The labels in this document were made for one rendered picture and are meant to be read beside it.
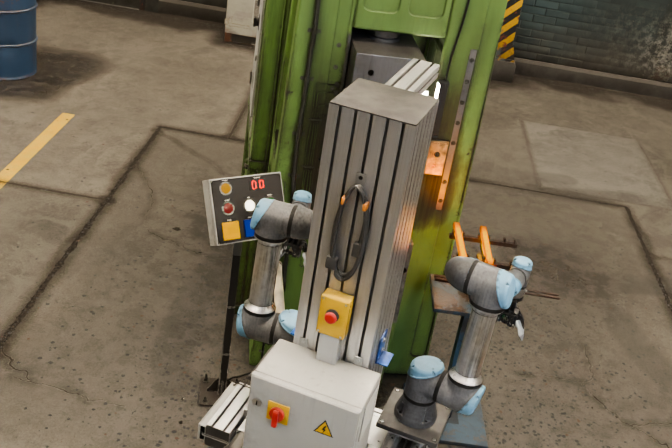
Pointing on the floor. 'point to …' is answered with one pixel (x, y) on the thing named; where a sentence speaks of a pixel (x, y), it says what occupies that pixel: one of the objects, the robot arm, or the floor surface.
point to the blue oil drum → (17, 20)
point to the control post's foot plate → (211, 390)
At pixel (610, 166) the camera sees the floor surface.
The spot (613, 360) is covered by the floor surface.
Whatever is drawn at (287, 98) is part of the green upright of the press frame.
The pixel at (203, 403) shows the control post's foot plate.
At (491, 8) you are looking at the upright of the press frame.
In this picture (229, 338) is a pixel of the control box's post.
